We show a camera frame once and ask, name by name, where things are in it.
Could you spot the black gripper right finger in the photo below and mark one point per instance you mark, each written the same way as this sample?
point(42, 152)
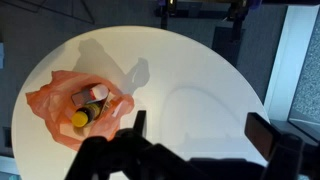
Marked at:
point(261, 133)

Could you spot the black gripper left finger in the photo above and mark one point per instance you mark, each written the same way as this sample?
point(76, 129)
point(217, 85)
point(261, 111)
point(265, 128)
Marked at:
point(140, 121)

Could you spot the syrup bottle with yellow cap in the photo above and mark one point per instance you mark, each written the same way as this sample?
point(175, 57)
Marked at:
point(81, 118)

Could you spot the orange plastic bag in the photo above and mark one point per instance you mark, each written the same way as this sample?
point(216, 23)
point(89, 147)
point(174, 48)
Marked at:
point(55, 100)

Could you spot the white tube with red label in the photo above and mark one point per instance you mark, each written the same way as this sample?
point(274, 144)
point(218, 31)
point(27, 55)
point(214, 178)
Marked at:
point(90, 95)

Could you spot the black metal stand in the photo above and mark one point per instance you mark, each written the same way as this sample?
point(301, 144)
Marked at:
point(238, 20)

